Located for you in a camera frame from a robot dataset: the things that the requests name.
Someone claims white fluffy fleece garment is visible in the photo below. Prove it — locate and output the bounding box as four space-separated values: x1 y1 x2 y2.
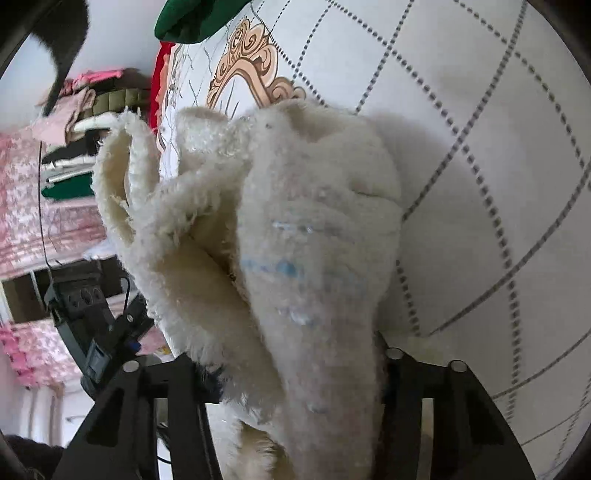
92 100 402 479

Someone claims stack of folded clothes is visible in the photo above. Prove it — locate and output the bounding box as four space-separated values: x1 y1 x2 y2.
31 68 150 201

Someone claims pink patterned curtain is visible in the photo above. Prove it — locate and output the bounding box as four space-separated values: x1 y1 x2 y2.
0 133 164 391

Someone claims red floral blanket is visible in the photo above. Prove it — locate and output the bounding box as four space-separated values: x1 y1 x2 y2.
148 42 175 133

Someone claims dark green garment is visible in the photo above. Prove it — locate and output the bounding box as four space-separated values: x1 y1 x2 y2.
154 0 249 45

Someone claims white grid-patterned bed sheet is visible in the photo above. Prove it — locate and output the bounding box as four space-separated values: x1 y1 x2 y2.
158 1 590 479

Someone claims black hanging strap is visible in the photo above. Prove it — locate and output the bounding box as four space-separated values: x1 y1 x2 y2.
32 0 90 116

